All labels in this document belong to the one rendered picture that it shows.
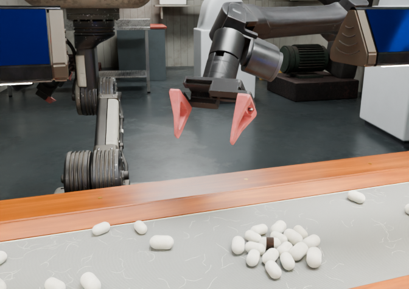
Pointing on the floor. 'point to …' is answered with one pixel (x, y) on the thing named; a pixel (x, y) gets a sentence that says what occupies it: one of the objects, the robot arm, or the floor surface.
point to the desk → (123, 48)
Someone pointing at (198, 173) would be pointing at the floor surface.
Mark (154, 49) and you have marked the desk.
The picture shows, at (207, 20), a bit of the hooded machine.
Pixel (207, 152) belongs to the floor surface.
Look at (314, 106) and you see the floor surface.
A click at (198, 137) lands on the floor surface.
